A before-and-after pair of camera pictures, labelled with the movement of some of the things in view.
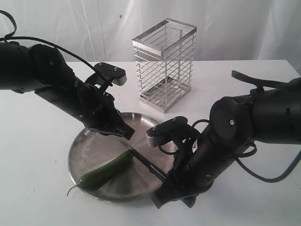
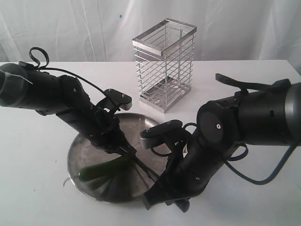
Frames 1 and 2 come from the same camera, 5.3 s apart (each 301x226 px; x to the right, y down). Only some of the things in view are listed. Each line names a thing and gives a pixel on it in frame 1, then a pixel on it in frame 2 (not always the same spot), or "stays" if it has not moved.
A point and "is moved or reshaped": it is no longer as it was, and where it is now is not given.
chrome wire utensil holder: [164, 55] stays
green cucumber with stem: [122, 163] is moved or reshaped
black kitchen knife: [154, 169] -> [150, 173]
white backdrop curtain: [103, 30] stays
